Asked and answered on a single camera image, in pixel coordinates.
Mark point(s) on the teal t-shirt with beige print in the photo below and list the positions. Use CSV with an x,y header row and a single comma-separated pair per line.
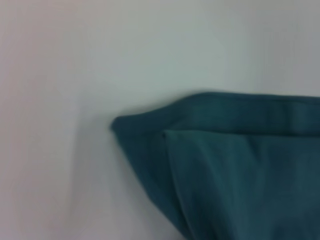
x,y
225,162

